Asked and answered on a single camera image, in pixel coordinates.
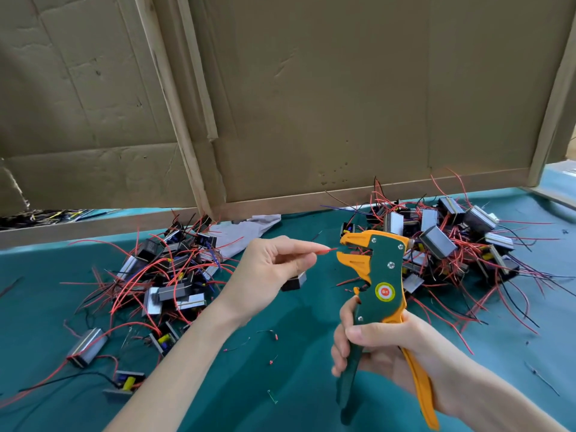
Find person's right forearm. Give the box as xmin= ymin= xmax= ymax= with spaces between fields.
xmin=441 ymin=362 xmax=566 ymax=432

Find pile of wired transformers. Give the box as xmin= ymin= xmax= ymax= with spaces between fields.
xmin=340 ymin=170 xmax=576 ymax=337
xmin=0 ymin=211 xmax=248 ymax=401

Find orange green wire strippers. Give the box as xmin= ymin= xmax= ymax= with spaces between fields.
xmin=335 ymin=229 xmax=441 ymax=431

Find wide wooden post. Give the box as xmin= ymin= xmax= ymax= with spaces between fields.
xmin=133 ymin=0 xmax=212 ymax=217

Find smooth brown cardboard panel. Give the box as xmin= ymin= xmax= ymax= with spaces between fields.
xmin=191 ymin=0 xmax=576 ymax=203

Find flat grey board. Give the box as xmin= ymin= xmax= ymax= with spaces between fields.
xmin=533 ymin=161 xmax=576 ymax=208

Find wooden corner post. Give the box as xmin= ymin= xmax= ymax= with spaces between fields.
xmin=528 ymin=49 xmax=576 ymax=187

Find crumpled grey plastic bag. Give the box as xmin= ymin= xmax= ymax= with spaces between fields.
xmin=209 ymin=215 xmax=283 ymax=260

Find wired module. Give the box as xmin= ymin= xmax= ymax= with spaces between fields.
xmin=281 ymin=245 xmax=341 ymax=292

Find long wooden bottom rail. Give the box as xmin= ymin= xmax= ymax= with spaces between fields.
xmin=216 ymin=169 xmax=532 ymax=221

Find person's right hand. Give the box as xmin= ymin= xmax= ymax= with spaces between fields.
xmin=330 ymin=296 xmax=464 ymax=415

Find person's left hand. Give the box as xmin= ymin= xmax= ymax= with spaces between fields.
xmin=218 ymin=235 xmax=332 ymax=328

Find person's left forearm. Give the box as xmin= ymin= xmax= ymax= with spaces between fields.
xmin=106 ymin=305 xmax=244 ymax=432

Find thin wooden strip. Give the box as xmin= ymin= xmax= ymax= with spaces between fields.
xmin=175 ymin=0 xmax=220 ymax=142

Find creased brown cardboard panel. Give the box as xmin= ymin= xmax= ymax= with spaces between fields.
xmin=0 ymin=0 xmax=197 ymax=215

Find heap of black cables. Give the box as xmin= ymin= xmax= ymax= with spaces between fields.
xmin=0 ymin=208 xmax=109 ymax=229

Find short wooden bottom rail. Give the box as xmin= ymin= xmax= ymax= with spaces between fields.
xmin=0 ymin=209 xmax=199 ymax=250

